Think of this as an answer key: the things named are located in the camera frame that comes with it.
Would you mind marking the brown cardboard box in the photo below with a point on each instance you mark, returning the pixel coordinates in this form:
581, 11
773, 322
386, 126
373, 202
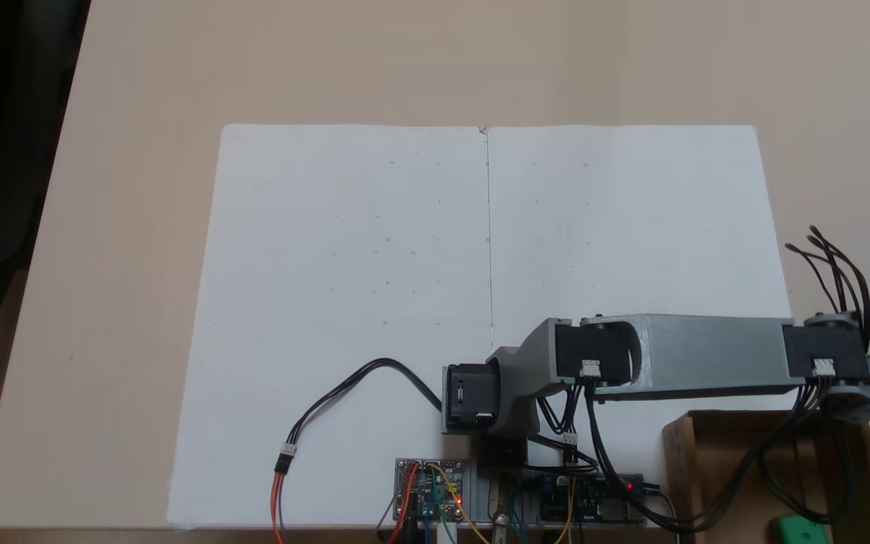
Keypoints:
714, 461

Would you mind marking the metal table clamp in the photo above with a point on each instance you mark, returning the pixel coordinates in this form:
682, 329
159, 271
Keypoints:
500, 514

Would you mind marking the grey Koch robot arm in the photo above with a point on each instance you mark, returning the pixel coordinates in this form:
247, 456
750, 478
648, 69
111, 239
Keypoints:
707, 351

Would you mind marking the green die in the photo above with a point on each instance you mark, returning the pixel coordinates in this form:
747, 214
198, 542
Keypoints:
801, 535

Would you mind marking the circuit board on grey mount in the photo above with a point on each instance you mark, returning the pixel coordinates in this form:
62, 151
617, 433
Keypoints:
427, 487

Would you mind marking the white paper sheet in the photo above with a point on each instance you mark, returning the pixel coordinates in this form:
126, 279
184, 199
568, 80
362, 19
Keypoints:
344, 264
631, 227

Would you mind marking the blue circuit board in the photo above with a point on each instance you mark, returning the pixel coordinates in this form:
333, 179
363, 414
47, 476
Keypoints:
590, 499

